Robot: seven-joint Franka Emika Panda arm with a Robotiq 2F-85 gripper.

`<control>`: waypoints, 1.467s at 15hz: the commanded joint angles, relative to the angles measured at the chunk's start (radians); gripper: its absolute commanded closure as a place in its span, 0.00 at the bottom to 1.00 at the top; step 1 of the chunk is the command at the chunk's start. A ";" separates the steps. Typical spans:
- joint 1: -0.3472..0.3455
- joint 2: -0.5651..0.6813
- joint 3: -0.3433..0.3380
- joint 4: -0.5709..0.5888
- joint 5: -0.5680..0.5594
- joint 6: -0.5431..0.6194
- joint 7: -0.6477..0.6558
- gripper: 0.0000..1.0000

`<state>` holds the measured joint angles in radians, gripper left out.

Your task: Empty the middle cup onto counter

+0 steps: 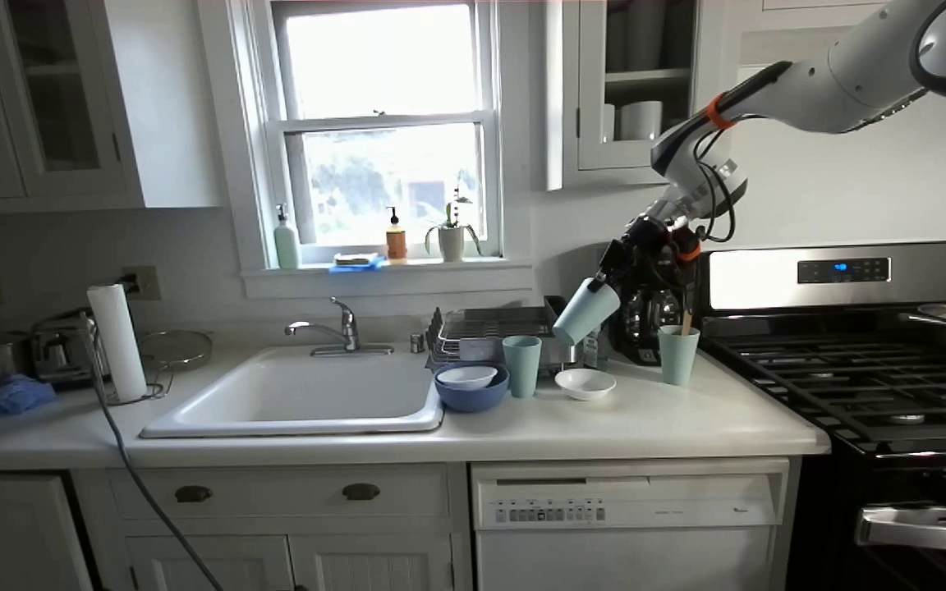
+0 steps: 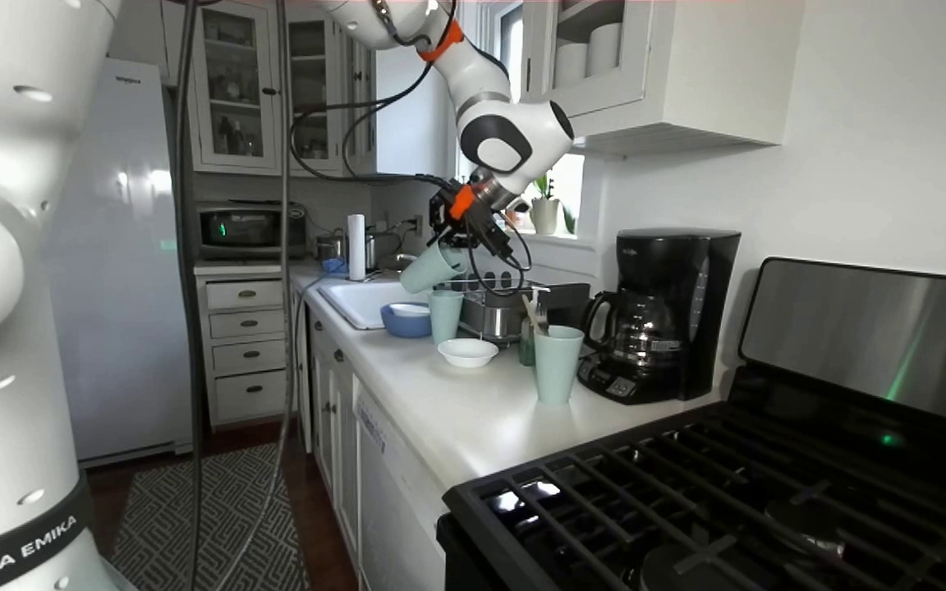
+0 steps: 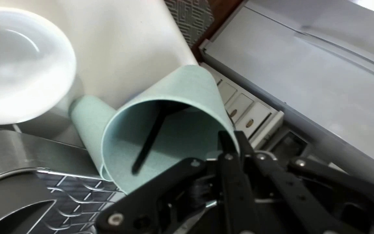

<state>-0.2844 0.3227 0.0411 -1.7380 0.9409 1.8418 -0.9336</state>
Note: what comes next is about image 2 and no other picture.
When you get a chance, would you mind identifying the steel pot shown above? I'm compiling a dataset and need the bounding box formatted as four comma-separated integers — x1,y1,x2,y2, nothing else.
312,229,350,265

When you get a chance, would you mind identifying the white sink base cabinet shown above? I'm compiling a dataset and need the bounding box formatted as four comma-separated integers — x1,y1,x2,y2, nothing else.
301,292,364,571

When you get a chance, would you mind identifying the white paper towel roll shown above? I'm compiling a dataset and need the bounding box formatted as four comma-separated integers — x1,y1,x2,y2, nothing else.
345,209,371,287

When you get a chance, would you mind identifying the white potted plant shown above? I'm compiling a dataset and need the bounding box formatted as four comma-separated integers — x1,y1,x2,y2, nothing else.
524,172,566,238

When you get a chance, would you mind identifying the small white bowl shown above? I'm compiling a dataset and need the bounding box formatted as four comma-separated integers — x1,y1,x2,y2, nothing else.
432,334,504,370

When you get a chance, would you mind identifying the white refrigerator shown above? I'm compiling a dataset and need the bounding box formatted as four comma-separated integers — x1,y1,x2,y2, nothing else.
38,56,198,470

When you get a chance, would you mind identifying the white mug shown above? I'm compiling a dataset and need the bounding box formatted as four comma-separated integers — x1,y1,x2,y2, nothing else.
585,21,625,79

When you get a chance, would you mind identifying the white bowl in blue bowl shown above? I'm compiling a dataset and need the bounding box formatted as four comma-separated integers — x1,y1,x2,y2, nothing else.
384,299,432,322

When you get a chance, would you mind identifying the grey patterned rug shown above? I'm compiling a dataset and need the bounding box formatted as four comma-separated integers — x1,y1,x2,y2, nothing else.
107,439,312,591

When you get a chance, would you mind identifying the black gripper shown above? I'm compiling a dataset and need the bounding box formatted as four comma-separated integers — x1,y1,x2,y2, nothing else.
426,177,521,279

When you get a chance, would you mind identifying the white kitchen sink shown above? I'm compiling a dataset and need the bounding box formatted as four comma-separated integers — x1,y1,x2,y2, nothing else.
312,274,416,334

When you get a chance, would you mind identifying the black steel gas stove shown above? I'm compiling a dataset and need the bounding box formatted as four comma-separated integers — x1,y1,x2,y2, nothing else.
432,256,946,591

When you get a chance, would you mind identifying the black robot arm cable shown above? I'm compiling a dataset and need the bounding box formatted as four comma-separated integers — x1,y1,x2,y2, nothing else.
285,58,466,186

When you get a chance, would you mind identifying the black coffee maker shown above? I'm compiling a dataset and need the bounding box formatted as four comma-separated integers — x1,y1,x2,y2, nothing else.
576,225,744,406

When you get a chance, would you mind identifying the white dishwasher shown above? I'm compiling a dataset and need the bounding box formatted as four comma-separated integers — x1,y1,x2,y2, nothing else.
350,375,453,591

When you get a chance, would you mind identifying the teal plastic cup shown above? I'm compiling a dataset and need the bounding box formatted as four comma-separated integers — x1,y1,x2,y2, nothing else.
530,322,588,411
425,287,466,346
396,238,473,299

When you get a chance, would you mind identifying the black microwave oven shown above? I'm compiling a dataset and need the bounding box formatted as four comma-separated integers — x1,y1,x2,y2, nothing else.
195,199,312,262

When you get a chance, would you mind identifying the black hanging cable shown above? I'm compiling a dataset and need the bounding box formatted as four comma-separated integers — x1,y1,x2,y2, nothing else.
167,0,214,591

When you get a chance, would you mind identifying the white open wall cabinet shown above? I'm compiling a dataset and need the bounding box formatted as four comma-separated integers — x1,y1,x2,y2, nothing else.
520,0,810,156

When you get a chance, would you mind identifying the white drawer cabinet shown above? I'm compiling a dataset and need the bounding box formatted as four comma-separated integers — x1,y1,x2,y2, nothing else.
195,260,320,432

